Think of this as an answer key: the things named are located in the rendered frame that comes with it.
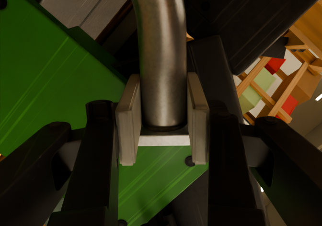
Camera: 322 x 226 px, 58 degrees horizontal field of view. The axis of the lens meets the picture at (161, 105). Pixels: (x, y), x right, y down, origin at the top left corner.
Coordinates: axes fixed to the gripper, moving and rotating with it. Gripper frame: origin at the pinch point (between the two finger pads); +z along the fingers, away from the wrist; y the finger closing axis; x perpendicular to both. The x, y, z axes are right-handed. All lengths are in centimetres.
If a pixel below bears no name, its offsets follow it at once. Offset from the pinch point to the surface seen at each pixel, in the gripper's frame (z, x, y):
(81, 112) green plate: 4.5, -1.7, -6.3
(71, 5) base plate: 51, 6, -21
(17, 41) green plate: 4.5, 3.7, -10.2
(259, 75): 336, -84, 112
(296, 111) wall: 805, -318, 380
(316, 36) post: 73, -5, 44
